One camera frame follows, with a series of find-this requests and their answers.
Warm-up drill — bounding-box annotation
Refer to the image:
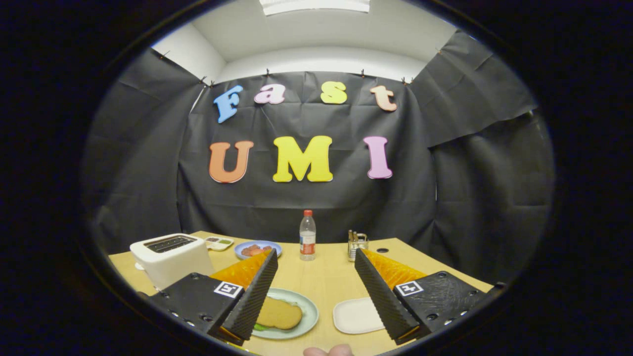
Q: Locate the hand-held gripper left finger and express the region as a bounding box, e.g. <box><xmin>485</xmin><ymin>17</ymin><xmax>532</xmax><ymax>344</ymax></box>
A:
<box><xmin>148</xmin><ymin>248</ymin><xmax>279</xmax><ymax>346</ymax></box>

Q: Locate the white rectangular plate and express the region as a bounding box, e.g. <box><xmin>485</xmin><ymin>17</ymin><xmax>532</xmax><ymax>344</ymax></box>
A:
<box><xmin>333</xmin><ymin>297</ymin><xmax>386</xmax><ymax>335</ymax></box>

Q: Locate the light green round plate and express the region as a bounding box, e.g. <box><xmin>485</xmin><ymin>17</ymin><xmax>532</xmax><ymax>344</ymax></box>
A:
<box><xmin>251</xmin><ymin>288</ymin><xmax>319</xmax><ymax>340</ymax></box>

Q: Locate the blue round plate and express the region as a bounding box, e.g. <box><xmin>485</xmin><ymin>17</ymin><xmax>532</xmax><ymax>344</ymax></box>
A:
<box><xmin>234</xmin><ymin>240</ymin><xmax>282</xmax><ymax>261</ymax></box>

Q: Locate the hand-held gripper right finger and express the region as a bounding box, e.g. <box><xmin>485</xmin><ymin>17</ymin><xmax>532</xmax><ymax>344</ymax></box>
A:
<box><xmin>355</xmin><ymin>248</ymin><xmax>493</xmax><ymax>345</ymax></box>

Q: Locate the white divided condiment tray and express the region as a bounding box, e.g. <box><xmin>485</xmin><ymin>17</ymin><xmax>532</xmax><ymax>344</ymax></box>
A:
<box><xmin>205</xmin><ymin>236</ymin><xmax>234</xmax><ymax>252</ymax></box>

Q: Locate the white toaster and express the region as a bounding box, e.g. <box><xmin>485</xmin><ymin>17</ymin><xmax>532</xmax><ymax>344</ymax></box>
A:
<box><xmin>130</xmin><ymin>233</ymin><xmax>215</xmax><ymax>291</ymax></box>

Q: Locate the clear bottle with red label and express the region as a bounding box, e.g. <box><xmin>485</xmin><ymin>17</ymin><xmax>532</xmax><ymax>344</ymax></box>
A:
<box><xmin>299</xmin><ymin>210</ymin><xmax>317</xmax><ymax>261</ymax></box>

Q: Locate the metal wire utensil holder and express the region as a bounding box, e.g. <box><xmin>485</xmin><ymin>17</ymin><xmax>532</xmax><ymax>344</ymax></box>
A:
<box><xmin>348</xmin><ymin>231</ymin><xmax>369</xmax><ymax>262</ymax></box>

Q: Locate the brown toasted bread slice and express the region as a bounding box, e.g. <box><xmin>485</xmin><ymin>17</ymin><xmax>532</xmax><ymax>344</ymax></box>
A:
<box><xmin>256</xmin><ymin>297</ymin><xmax>303</xmax><ymax>330</ymax></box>

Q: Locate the ceiling light panel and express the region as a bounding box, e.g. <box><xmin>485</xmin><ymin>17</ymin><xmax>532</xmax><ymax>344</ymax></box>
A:
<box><xmin>260</xmin><ymin>0</ymin><xmax>370</xmax><ymax>15</ymax></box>

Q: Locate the black backdrop cloth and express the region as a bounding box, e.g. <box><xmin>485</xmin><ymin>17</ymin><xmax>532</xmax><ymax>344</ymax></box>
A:
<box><xmin>82</xmin><ymin>30</ymin><xmax>554</xmax><ymax>287</ymax></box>

